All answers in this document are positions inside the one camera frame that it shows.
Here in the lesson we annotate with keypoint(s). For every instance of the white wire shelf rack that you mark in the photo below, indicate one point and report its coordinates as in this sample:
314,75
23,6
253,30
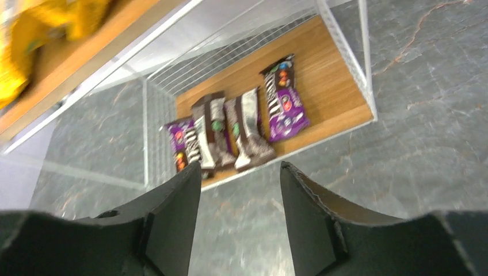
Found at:
168,13

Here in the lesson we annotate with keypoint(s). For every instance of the yellow candy bag top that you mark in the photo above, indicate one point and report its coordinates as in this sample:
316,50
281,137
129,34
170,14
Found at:
19,42

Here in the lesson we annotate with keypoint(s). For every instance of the brown candy bar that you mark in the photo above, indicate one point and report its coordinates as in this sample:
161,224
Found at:
212,134
244,118

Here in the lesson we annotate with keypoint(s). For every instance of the bottom wooden shelf board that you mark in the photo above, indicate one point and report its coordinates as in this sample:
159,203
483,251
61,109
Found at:
332,99

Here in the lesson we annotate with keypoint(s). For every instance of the purple candy bag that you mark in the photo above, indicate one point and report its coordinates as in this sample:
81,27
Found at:
184,142
287,115

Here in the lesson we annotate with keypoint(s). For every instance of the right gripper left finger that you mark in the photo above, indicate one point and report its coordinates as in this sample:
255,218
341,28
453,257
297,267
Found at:
150,235

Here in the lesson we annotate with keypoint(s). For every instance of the wooden shelf board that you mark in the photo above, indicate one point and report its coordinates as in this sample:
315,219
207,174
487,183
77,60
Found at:
61,65
332,99

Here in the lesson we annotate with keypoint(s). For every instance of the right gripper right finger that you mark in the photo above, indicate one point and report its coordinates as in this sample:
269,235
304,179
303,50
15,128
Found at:
330,235

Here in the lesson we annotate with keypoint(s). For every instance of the yellow candy bag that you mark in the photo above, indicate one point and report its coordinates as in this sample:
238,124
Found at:
19,42
76,19

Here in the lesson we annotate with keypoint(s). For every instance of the purple candy bag on shelf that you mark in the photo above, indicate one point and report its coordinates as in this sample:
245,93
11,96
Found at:
184,142

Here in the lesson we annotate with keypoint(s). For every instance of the middle wooden shelf board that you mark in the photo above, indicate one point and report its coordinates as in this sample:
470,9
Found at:
61,65

